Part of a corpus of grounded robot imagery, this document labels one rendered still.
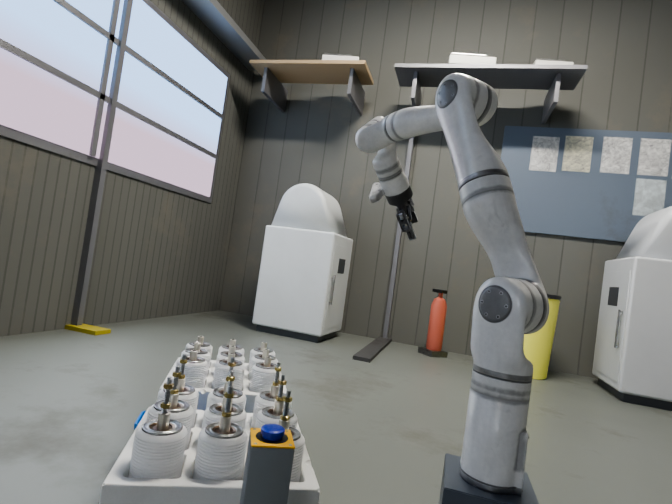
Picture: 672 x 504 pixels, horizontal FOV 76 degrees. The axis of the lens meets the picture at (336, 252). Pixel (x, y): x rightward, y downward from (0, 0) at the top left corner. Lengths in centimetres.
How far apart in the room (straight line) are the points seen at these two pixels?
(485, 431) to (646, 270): 273
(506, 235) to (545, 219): 325
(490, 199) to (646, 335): 269
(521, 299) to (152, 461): 71
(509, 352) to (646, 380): 274
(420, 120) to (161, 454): 86
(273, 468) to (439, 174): 355
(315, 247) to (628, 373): 226
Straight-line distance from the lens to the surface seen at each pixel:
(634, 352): 340
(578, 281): 409
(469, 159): 83
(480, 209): 79
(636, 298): 338
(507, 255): 81
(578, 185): 415
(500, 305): 73
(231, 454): 94
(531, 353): 348
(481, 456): 78
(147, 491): 94
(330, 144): 434
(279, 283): 349
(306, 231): 342
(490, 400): 75
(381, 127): 110
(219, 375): 146
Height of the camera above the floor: 61
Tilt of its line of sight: 2 degrees up
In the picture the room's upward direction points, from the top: 8 degrees clockwise
